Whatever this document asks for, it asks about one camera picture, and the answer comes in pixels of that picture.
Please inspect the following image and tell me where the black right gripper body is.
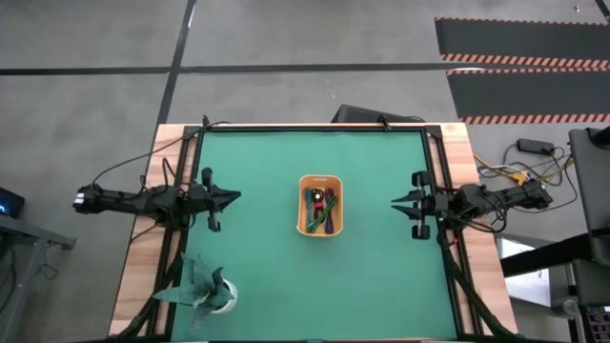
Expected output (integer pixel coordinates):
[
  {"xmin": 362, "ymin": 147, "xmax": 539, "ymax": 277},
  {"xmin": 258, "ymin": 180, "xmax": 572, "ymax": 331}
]
[{"xmin": 410, "ymin": 170, "xmax": 454, "ymax": 241}]

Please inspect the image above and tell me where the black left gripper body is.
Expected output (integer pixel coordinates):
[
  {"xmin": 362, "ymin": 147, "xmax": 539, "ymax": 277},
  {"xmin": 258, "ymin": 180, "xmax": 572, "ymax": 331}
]
[{"xmin": 188, "ymin": 167, "xmax": 223, "ymax": 233}]

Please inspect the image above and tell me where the purple braided cable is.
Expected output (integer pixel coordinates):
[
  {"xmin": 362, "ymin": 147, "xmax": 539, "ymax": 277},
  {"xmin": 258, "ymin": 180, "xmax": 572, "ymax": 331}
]
[{"xmin": 323, "ymin": 188, "xmax": 336, "ymax": 234}]

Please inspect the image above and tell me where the artificial teal leafy plant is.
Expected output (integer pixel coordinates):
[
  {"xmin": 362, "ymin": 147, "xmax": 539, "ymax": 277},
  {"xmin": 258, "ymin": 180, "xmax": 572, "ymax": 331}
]
[{"xmin": 152, "ymin": 252, "xmax": 235, "ymax": 334}]

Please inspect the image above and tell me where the orange plastic bin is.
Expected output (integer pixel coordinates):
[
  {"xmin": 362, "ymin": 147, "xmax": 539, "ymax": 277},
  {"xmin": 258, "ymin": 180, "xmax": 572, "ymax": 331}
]
[{"xmin": 295, "ymin": 174, "xmax": 344, "ymax": 238}]

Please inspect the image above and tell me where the green table mat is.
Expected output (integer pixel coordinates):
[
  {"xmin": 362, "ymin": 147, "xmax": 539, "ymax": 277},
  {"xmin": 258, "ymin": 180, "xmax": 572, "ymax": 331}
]
[{"xmin": 170, "ymin": 131, "xmax": 458, "ymax": 342}]

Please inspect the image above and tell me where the white plant pot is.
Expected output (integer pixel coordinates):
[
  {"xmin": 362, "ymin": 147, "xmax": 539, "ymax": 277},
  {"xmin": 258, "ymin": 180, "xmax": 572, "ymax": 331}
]
[{"xmin": 209, "ymin": 278, "xmax": 238, "ymax": 314}]

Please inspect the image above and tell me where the black flat box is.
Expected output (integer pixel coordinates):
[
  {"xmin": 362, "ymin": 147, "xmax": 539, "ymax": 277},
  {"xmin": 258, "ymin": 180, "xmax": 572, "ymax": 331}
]
[{"xmin": 332, "ymin": 103, "xmax": 425, "ymax": 126}]

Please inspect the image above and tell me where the black power adapter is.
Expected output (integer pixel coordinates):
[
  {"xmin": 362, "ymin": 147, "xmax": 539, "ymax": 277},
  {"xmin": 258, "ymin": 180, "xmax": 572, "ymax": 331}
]
[{"xmin": 517, "ymin": 137, "xmax": 557, "ymax": 156}]

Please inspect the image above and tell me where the black hazard-striped floor mat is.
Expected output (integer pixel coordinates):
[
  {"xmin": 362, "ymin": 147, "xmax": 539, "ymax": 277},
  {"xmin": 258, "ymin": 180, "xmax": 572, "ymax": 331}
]
[
  {"xmin": 446, "ymin": 67, "xmax": 610, "ymax": 125},
  {"xmin": 434, "ymin": 17, "xmax": 610, "ymax": 66}
]

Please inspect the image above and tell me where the grey metal desk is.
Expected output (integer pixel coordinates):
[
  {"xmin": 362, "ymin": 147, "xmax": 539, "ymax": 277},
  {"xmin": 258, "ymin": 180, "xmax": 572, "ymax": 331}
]
[{"xmin": 0, "ymin": 213, "xmax": 77, "ymax": 343}]

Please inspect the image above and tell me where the black device with blue light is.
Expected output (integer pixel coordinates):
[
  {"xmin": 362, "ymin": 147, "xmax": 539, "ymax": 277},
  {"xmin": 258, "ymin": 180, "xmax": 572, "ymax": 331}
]
[{"xmin": 0, "ymin": 187, "xmax": 26, "ymax": 219}]

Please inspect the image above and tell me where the control pad with buttons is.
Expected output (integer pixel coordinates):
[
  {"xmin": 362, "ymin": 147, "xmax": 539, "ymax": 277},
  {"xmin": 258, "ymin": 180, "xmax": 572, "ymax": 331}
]
[{"xmin": 583, "ymin": 307, "xmax": 610, "ymax": 343}]

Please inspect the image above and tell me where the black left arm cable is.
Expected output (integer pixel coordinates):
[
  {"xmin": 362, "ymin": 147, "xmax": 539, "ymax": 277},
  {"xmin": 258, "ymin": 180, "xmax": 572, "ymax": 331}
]
[{"xmin": 90, "ymin": 121, "xmax": 230, "ymax": 190}]

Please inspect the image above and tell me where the yellow floor cable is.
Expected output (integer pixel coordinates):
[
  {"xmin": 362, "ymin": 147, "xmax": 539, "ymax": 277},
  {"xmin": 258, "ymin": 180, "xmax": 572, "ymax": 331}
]
[{"xmin": 474, "ymin": 154, "xmax": 531, "ymax": 186}]

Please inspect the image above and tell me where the black aluminium table frame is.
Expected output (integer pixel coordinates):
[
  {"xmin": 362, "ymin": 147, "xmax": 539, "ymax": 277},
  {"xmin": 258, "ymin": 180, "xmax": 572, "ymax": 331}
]
[{"xmin": 113, "ymin": 124, "xmax": 514, "ymax": 343}]

